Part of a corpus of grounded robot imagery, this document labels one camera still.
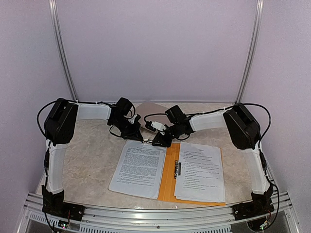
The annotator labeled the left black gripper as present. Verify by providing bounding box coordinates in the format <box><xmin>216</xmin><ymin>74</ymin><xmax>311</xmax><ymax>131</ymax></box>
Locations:
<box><xmin>110</xmin><ymin>117</ymin><xmax>142</xmax><ymax>141</ymax></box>

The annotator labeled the pink-brown file folder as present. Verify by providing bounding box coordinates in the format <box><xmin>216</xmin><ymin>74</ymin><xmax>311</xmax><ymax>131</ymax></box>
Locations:
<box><xmin>135</xmin><ymin>101</ymin><xmax>175</xmax><ymax>133</ymax></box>

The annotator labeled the white printed sheet dense text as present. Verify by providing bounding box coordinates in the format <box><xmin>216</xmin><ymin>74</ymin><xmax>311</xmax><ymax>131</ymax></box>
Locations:
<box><xmin>108</xmin><ymin>140</ymin><xmax>167</xmax><ymax>199</ymax></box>

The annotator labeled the orange folder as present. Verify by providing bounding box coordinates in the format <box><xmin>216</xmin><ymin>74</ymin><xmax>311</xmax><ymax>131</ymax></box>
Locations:
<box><xmin>157</xmin><ymin>143</ymin><xmax>225</xmax><ymax>206</ymax></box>

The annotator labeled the white printed sheet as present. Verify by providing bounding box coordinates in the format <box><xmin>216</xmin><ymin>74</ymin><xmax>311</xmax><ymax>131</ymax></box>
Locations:
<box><xmin>174</xmin><ymin>142</ymin><xmax>225</xmax><ymax>204</ymax></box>

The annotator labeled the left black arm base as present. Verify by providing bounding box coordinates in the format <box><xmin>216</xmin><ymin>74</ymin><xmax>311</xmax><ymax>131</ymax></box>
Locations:
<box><xmin>41</xmin><ymin>185</ymin><xmax>85</xmax><ymax>221</ymax></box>

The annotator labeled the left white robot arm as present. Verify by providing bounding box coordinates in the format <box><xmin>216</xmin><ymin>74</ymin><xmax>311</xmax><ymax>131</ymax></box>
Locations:
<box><xmin>39</xmin><ymin>98</ymin><xmax>143</xmax><ymax>216</ymax></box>

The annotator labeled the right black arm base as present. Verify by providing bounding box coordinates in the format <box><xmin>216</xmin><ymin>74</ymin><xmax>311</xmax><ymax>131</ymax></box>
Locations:
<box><xmin>232</xmin><ymin>191</ymin><xmax>274</xmax><ymax>220</ymax></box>

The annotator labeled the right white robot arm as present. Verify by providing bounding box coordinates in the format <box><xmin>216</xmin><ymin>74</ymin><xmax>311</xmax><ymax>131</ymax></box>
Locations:
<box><xmin>145</xmin><ymin>103</ymin><xmax>273</xmax><ymax>216</ymax></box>

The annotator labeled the orange folder edge clip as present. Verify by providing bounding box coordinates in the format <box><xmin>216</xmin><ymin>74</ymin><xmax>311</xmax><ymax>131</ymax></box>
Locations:
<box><xmin>142</xmin><ymin>139</ymin><xmax>153</xmax><ymax>144</ymax></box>

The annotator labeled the orange folder centre clip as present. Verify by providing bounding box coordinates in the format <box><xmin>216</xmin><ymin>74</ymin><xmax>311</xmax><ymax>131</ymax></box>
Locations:
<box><xmin>174</xmin><ymin>160</ymin><xmax>181</xmax><ymax>179</ymax></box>

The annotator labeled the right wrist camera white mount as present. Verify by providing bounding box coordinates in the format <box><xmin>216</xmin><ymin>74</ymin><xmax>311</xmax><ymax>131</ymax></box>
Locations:
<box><xmin>145</xmin><ymin>121</ymin><xmax>167</xmax><ymax>133</ymax></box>

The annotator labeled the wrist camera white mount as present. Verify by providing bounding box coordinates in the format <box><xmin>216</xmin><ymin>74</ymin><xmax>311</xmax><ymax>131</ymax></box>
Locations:
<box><xmin>128</xmin><ymin>114</ymin><xmax>141</xmax><ymax>124</ymax></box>
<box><xmin>145</xmin><ymin>121</ymin><xmax>167</xmax><ymax>133</ymax></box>

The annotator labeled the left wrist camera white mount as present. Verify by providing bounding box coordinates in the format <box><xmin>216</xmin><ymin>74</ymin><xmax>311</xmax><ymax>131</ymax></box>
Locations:
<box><xmin>128</xmin><ymin>114</ymin><xmax>141</xmax><ymax>124</ymax></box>

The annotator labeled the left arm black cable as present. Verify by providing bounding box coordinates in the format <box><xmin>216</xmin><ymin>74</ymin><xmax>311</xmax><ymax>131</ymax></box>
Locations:
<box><xmin>36</xmin><ymin>100</ymin><xmax>137</xmax><ymax>139</ymax></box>

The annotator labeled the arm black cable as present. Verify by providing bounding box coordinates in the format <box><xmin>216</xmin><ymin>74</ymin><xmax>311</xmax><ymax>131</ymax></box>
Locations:
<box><xmin>36</xmin><ymin>100</ymin><xmax>137</xmax><ymax>139</ymax></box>
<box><xmin>143</xmin><ymin>102</ymin><xmax>272</xmax><ymax>146</ymax></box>

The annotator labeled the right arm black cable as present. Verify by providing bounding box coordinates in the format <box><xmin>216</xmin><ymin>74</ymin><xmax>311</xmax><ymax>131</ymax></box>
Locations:
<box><xmin>143</xmin><ymin>102</ymin><xmax>272</xmax><ymax>146</ymax></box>

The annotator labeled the left aluminium frame post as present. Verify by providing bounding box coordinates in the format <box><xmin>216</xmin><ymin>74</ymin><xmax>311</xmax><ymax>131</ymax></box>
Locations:
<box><xmin>49</xmin><ymin>0</ymin><xmax>78</xmax><ymax>100</ymax></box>

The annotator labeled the aluminium frame post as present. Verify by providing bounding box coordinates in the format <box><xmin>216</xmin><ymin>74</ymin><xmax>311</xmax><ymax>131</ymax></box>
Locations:
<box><xmin>235</xmin><ymin>0</ymin><xmax>264</xmax><ymax>103</ymax></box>
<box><xmin>49</xmin><ymin>0</ymin><xmax>78</xmax><ymax>100</ymax></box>

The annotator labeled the right aluminium frame post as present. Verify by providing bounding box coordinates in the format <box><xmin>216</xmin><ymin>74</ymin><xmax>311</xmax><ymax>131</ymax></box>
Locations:
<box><xmin>235</xmin><ymin>0</ymin><xmax>264</xmax><ymax>103</ymax></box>

